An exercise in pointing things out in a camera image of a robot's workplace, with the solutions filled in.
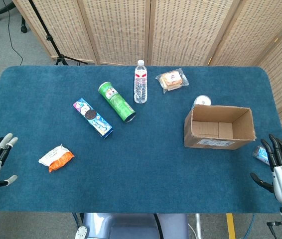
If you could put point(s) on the blue snack packet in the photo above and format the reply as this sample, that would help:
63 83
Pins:
260 153

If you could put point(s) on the brown cardboard box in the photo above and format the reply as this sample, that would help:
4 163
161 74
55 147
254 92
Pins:
213 143

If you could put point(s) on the grey robot torso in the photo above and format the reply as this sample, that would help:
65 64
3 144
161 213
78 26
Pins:
131 226

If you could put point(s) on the white orange snack packet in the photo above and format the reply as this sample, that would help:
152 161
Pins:
56 158

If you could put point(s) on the blue table carpet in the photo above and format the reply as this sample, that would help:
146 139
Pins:
141 161

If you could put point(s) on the sandwich bread in clear wrap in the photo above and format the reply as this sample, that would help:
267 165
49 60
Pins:
172 79

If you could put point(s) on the blue oreo cookie box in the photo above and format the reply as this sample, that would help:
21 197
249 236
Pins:
91 117

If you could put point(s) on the woven folding screen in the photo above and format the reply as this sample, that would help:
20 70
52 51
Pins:
121 30

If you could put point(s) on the black office chair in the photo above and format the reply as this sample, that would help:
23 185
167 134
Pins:
24 27

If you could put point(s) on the green chips can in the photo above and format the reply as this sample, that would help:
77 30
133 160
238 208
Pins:
117 102

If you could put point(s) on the clear water bottle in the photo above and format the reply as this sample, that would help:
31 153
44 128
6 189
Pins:
140 84

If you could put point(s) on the black tripod stand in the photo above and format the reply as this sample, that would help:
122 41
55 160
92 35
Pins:
48 37

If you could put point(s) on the white round disc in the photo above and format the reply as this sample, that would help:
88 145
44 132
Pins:
203 100

